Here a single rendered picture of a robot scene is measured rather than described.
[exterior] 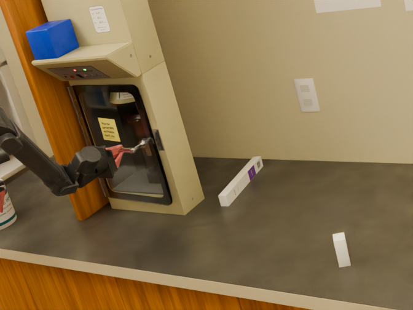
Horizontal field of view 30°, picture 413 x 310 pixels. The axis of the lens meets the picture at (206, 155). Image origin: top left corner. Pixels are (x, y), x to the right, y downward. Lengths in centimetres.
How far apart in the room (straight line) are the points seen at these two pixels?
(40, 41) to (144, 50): 31
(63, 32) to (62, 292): 84
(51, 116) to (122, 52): 41
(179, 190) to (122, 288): 34
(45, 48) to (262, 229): 82
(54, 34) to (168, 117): 42
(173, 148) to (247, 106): 39
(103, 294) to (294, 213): 64
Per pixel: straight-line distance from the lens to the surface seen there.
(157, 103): 230
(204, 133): 280
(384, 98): 238
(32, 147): 197
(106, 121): 241
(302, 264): 200
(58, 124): 252
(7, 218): 278
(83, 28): 235
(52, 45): 231
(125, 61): 221
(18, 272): 271
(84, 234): 251
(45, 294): 266
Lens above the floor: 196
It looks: 21 degrees down
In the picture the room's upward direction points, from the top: 16 degrees counter-clockwise
